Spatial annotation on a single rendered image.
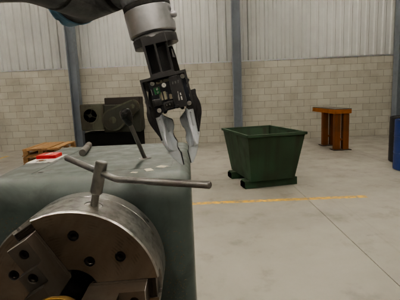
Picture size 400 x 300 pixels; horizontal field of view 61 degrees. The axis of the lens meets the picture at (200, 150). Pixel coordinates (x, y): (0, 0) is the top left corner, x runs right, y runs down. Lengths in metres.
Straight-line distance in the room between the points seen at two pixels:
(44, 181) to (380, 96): 11.38
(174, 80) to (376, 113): 11.40
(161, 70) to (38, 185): 0.45
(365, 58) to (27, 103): 10.31
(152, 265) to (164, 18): 0.42
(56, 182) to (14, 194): 0.09
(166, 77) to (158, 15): 0.09
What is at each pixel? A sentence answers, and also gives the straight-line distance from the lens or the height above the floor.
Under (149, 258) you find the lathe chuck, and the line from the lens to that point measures 0.65.
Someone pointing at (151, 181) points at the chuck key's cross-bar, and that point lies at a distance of 0.57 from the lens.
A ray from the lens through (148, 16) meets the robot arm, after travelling 0.55.
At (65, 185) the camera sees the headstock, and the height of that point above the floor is 1.24.
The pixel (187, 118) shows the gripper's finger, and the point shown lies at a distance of 0.57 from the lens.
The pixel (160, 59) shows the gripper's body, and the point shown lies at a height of 1.49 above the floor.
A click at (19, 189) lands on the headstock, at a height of 1.24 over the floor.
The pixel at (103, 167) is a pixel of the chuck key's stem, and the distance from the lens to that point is 0.65.
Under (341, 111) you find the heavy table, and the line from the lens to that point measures 8.77.
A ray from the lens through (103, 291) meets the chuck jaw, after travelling 0.66.
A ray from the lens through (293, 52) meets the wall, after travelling 11.00.
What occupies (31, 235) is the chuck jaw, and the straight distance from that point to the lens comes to 0.66.
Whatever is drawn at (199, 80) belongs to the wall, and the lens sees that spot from 10.49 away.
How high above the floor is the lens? 1.43
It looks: 9 degrees down
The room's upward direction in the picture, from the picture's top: 2 degrees counter-clockwise
